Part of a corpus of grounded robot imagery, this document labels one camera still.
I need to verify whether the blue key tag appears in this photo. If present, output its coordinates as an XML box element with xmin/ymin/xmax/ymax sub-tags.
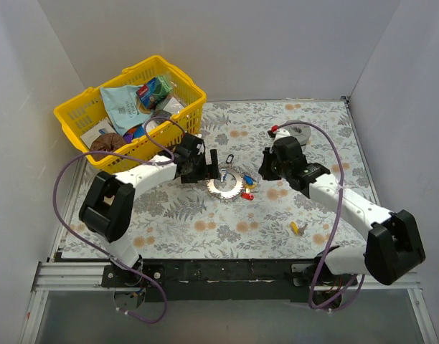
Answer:
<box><xmin>243</xmin><ymin>173</ymin><xmax>252</xmax><ymax>183</ymax></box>

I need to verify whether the yellow key tag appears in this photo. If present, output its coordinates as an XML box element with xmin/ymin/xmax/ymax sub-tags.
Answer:
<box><xmin>243</xmin><ymin>179</ymin><xmax>256</xmax><ymax>189</ymax></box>

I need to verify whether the red key tag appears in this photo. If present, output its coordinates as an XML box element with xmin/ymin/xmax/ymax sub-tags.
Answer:
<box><xmin>240</xmin><ymin>192</ymin><xmax>254</xmax><ymax>201</ymax></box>

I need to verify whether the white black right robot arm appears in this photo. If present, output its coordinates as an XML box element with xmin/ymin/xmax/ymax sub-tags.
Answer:
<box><xmin>258</xmin><ymin>133</ymin><xmax>426</xmax><ymax>285</ymax></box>

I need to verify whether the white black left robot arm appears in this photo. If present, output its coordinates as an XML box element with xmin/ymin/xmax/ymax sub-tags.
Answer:
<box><xmin>79</xmin><ymin>133</ymin><xmax>220</xmax><ymax>287</ymax></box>

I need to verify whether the grey tape roll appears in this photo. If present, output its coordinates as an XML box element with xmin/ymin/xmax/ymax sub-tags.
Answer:
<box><xmin>280</xmin><ymin>120</ymin><xmax>311</xmax><ymax>151</ymax></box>

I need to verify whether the floral table mat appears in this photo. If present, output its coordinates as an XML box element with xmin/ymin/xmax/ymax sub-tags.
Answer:
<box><xmin>128</xmin><ymin>101</ymin><xmax>377</xmax><ymax>259</ymax></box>

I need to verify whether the yellow headed loose key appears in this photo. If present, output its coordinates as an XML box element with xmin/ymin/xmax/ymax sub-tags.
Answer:
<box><xmin>290</xmin><ymin>221</ymin><xmax>308</xmax><ymax>237</ymax></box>

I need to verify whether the blue green sponge pack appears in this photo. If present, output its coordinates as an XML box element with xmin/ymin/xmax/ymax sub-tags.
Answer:
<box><xmin>136</xmin><ymin>76</ymin><xmax>172</xmax><ymax>109</ymax></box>

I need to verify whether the light blue chips bag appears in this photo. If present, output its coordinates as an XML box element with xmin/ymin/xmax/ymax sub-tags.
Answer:
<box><xmin>100</xmin><ymin>85</ymin><xmax>151</xmax><ymax>136</ymax></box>

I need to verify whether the brown round pastry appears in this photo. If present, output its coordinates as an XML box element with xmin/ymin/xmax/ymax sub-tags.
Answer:
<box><xmin>90</xmin><ymin>133</ymin><xmax>127</xmax><ymax>152</ymax></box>

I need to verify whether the white card box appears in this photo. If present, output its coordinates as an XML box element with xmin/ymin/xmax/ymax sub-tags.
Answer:
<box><xmin>80</xmin><ymin>119</ymin><xmax>115</xmax><ymax>148</ymax></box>

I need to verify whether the yellow plastic basket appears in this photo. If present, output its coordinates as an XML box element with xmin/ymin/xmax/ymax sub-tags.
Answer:
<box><xmin>54</xmin><ymin>55</ymin><xmax>207</xmax><ymax>160</ymax></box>

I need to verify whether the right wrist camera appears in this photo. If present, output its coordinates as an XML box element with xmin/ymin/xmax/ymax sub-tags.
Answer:
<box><xmin>268</xmin><ymin>125</ymin><xmax>291</xmax><ymax>141</ymax></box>

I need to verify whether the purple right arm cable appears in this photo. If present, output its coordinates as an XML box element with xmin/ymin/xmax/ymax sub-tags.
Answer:
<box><xmin>269</xmin><ymin>121</ymin><xmax>366</xmax><ymax>311</ymax></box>

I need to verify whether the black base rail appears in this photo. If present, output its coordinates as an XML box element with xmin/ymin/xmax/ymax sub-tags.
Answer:
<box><xmin>101</xmin><ymin>259</ymin><xmax>353</xmax><ymax>303</ymax></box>

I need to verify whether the aluminium frame rail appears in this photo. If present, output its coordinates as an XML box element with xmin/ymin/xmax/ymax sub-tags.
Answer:
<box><xmin>32</xmin><ymin>260</ymin><xmax>421</xmax><ymax>292</ymax></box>

